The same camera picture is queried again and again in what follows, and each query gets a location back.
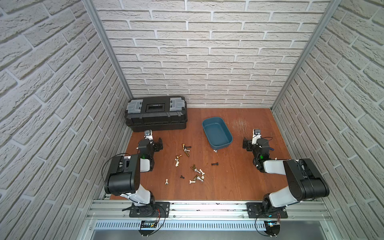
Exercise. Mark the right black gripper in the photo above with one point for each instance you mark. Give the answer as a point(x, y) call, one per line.
point(247, 144)

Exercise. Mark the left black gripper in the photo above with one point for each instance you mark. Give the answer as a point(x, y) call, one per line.
point(157, 144)

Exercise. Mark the teal plastic storage bin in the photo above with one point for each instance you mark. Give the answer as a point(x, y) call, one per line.
point(217, 133)

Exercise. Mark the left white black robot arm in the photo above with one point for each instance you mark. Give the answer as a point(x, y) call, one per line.
point(124, 173)

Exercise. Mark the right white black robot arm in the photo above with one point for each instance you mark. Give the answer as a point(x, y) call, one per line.
point(304, 179)

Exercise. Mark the black toolbox grey latches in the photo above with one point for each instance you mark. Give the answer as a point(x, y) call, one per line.
point(161, 113)

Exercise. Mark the left controller board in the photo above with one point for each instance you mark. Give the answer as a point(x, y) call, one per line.
point(148, 227)

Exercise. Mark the controller board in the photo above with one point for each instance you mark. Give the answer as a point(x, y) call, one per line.
point(272, 228)
point(148, 227)

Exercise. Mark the right controller board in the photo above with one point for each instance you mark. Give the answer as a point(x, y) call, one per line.
point(272, 228)

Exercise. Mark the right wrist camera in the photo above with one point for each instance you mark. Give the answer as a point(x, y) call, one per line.
point(256, 134)

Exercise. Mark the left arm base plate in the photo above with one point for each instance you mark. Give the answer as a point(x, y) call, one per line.
point(159, 209)

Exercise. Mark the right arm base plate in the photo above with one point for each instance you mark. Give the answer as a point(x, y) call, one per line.
point(258, 210)

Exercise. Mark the aluminium front rail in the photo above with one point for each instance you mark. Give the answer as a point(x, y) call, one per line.
point(209, 210)

